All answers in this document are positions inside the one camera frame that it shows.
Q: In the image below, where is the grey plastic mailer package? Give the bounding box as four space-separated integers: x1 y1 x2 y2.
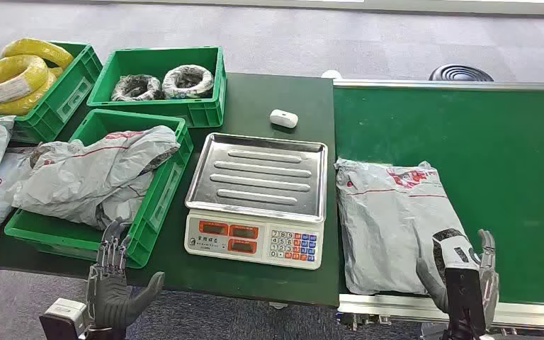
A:
334 157 482 297

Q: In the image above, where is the green crate with wrapped coils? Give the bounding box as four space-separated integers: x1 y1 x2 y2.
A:
86 45 227 130

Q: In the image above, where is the crumpled grey mailer red print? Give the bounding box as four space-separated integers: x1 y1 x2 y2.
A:
11 125 181 231

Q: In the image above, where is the green crate with mailer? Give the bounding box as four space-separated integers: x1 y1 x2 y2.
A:
3 108 195 270

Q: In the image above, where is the small white plastic case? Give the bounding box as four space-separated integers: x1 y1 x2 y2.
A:
269 108 300 130

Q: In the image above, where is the green crate with yellow coils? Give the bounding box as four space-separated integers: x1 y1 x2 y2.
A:
0 41 104 145

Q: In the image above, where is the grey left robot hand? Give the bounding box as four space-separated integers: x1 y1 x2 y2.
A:
86 217 166 330

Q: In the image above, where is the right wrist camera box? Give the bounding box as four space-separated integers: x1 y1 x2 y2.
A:
444 266 488 340

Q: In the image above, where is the black ribbed round disc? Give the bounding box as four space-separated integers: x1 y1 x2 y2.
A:
429 63 495 83

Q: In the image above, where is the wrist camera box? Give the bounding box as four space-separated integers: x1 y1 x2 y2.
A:
39 297 91 340
444 266 488 340

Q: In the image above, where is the pale wrapped wire coil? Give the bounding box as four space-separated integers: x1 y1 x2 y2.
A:
161 64 215 100

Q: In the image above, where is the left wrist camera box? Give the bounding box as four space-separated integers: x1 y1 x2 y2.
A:
39 297 91 340

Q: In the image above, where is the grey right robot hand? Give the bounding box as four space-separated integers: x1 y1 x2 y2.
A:
414 229 501 330

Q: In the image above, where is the yellow wire coil white label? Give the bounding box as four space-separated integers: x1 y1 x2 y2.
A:
0 54 50 104

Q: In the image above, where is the dark wrapped wire coil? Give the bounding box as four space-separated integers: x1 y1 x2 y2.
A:
110 74 164 102

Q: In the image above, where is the electronic weighing scale steel tray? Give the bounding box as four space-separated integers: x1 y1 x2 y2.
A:
183 132 329 271

